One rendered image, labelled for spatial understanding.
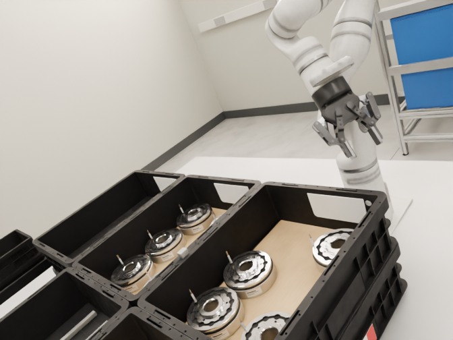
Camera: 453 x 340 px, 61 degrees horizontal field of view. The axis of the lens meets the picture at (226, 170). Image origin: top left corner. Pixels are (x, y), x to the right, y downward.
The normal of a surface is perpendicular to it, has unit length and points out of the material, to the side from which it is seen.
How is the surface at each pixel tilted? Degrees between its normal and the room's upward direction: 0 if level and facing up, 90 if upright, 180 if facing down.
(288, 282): 0
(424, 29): 90
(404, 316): 0
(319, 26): 90
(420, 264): 0
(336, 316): 90
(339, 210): 90
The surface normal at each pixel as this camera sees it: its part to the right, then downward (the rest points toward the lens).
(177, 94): 0.69, 0.04
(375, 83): -0.63, 0.53
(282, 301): -0.37, -0.85
